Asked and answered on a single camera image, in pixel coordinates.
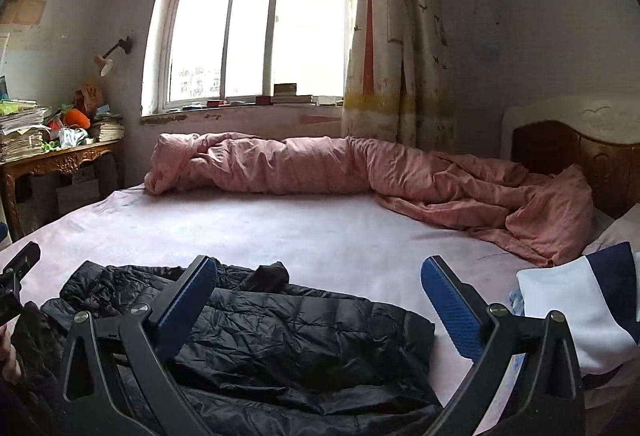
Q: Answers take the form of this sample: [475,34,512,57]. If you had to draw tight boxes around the white and wooden headboard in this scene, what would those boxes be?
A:
[500,96,640,222]

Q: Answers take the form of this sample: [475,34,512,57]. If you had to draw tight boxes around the white and navy folded garment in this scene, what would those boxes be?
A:
[515,241,640,377]

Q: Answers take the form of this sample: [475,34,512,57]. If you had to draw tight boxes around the white framed window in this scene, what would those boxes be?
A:
[142,0,353,117]

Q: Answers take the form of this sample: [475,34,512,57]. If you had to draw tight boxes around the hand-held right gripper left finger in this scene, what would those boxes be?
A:
[52,255,218,436]

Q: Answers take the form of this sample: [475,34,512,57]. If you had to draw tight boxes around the carved wooden desk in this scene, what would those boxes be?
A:
[0,138,123,239]

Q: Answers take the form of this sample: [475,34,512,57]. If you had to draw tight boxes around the tree print curtain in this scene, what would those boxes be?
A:
[341,0,456,152]

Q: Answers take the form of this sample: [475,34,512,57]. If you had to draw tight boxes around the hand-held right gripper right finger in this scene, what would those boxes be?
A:
[420,255,586,436]

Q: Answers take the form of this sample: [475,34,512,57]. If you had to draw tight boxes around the black down jacket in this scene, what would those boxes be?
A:
[10,260,443,436]

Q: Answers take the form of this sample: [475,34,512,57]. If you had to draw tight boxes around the wall lamp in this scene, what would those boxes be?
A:
[94,35,133,78]

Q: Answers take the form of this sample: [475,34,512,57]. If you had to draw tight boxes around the pink duvet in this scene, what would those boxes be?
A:
[144,132,596,267]

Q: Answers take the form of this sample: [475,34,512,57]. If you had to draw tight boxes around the pink pillow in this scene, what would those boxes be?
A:
[582,203,640,257]

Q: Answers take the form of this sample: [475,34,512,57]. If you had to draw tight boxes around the orange plush toy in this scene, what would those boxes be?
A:
[60,108,93,129]

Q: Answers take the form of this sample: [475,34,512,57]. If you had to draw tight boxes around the person's left hand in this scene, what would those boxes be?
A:
[0,323,23,384]

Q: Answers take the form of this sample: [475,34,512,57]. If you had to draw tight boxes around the books on window sill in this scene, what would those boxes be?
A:
[271,83,316,106]

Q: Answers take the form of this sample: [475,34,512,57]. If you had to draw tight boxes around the stack of papers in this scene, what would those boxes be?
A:
[0,100,53,164]

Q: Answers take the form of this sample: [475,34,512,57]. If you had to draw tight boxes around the brown paper sheet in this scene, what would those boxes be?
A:
[0,0,48,27]

